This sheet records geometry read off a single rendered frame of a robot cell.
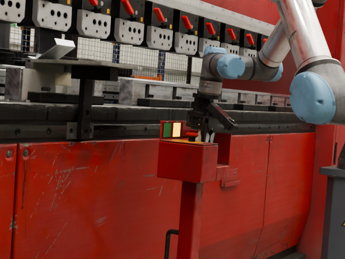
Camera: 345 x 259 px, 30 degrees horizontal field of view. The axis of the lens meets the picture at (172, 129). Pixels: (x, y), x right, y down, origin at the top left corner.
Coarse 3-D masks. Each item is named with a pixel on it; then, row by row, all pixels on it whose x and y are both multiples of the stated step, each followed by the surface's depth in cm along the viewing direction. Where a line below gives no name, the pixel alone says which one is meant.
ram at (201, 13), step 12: (156, 0) 239; (168, 0) 246; (204, 0) 270; (216, 0) 279; (228, 0) 289; (240, 0) 299; (252, 0) 310; (264, 0) 322; (192, 12) 262; (204, 12) 271; (240, 12) 300; (252, 12) 311; (264, 12) 324; (276, 12) 336; (240, 24) 301
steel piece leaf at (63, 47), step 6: (60, 42) 191; (66, 42) 193; (72, 42) 196; (54, 48) 191; (60, 48) 192; (66, 48) 194; (72, 48) 196; (42, 54) 192; (48, 54) 193; (54, 54) 195; (60, 54) 197
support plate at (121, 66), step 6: (30, 60) 189; (36, 60) 188; (42, 60) 187; (48, 60) 186; (54, 60) 184; (60, 60) 183; (66, 60) 182; (72, 60) 181; (108, 66) 182; (114, 66) 181; (120, 66) 183; (126, 66) 186; (132, 66) 189
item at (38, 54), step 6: (36, 30) 193; (42, 30) 194; (48, 30) 196; (36, 36) 193; (42, 36) 194; (48, 36) 196; (54, 36) 198; (60, 36) 201; (36, 42) 193; (42, 42) 194; (48, 42) 196; (54, 42) 199; (36, 48) 193; (42, 48) 194; (48, 48) 197; (36, 54) 194
